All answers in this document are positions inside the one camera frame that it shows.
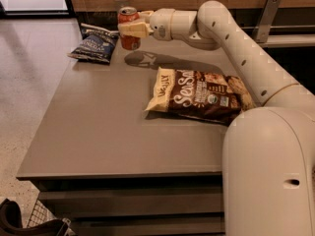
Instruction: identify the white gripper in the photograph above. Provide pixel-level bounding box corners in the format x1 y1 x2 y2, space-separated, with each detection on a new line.
118 9 175 40

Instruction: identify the red coke can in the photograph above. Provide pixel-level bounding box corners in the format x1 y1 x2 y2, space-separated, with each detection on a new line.
118 6 141 50

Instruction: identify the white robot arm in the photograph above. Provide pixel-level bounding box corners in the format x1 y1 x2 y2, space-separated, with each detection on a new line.
118 1 315 236

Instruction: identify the blue chip bag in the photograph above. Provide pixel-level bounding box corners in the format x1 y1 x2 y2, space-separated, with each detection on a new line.
68 24 119 65

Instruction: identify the brown sea salt chip bag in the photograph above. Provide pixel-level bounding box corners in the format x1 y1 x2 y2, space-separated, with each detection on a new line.
147 67 256 125

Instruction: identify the grey drawer cabinet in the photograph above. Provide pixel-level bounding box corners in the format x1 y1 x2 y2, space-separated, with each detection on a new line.
17 38 235 236

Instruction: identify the left metal bracket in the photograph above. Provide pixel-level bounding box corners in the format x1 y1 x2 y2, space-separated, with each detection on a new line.
114 0 129 10

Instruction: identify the metal bracket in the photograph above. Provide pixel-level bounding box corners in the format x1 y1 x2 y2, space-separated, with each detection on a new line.
252 0 282 43
114 0 129 10

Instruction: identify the right metal bracket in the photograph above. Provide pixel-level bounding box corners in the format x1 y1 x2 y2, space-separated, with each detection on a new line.
252 0 282 43

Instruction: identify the wire mesh basket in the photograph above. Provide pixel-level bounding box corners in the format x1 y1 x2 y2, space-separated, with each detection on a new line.
27 200 71 236

